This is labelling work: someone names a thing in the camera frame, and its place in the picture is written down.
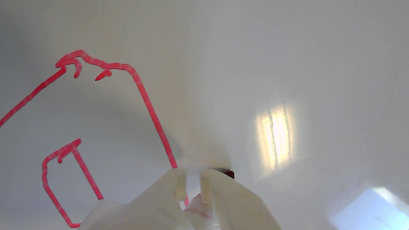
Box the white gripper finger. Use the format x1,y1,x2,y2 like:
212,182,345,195
199,169,282,230
78,168,196,230

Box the red whiteboard marker pen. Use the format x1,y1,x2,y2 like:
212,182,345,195
181,169,235,230

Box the large white whiteboard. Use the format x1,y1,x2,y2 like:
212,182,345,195
0,0,409,230

